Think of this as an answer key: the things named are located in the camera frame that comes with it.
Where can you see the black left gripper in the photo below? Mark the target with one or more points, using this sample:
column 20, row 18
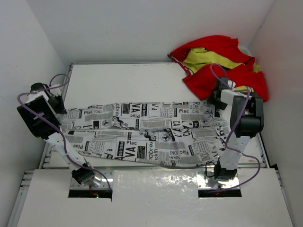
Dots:
column 61, row 109

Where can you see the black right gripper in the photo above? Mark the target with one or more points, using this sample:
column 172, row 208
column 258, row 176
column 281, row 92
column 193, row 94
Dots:
column 221, row 106

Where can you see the newspaper print trousers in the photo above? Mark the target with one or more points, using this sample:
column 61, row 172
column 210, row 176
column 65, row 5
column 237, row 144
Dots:
column 185, row 134

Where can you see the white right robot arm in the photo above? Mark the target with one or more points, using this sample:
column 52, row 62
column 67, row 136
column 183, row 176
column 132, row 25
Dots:
column 246, row 121

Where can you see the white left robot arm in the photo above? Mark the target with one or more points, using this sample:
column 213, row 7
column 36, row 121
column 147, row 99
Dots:
column 41, row 115

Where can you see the red fabric garment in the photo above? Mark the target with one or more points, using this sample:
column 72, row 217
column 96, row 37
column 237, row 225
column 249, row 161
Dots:
column 213, row 42

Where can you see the white front cover panel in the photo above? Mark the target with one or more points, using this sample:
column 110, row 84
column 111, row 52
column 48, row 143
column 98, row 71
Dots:
column 147, row 198

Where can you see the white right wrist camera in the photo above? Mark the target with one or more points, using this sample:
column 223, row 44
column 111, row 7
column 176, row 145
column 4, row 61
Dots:
column 231, row 84

